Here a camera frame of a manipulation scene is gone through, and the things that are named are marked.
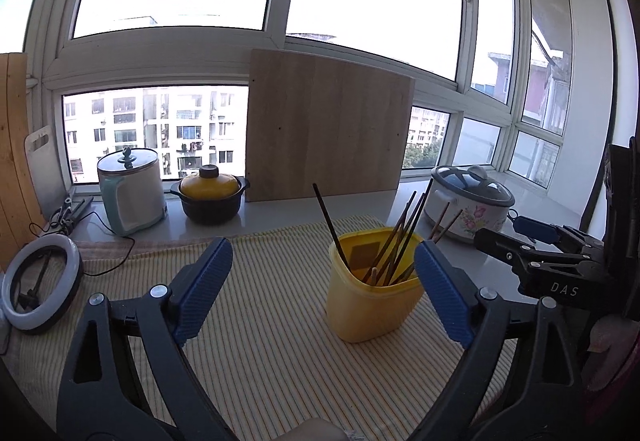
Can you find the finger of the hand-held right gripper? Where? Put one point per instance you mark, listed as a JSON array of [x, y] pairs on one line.
[[500, 246], [537, 228]]

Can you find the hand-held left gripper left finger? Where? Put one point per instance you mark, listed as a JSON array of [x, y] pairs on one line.
[[202, 291]]

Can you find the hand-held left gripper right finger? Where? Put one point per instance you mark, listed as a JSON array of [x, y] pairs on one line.
[[442, 291]]

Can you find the bunch of wooden chopsticks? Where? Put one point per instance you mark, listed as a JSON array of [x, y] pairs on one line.
[[397, 241]]

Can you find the yellow plastic container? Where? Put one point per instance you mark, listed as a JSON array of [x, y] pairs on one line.
[[370, 311]]

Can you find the black chopstick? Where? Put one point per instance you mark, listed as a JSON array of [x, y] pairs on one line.
[[330, 221]]

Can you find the person's right forearm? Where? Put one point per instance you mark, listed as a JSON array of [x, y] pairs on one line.
[[615, 371]]

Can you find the person's right hand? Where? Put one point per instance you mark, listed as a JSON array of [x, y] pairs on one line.
[[607, 333]]

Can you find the floral white slow cooker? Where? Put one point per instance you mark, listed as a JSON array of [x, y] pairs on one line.
[[475, 216]]

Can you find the black pot yellow lid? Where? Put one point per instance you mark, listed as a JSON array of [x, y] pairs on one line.
[[210, 208]]

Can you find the striped cloth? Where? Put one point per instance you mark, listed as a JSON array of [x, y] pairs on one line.
[[280, 346]]

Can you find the teal white rice cooker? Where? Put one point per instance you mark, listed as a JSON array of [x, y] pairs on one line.
[[140, 196]]

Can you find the light wooden board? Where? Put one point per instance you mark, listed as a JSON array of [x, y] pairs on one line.
[[330, 131]]

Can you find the white cutting board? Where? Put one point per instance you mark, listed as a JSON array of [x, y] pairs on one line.
[[47, 171]]

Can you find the pine plank board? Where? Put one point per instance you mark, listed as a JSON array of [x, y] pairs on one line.
[[15, 146]]

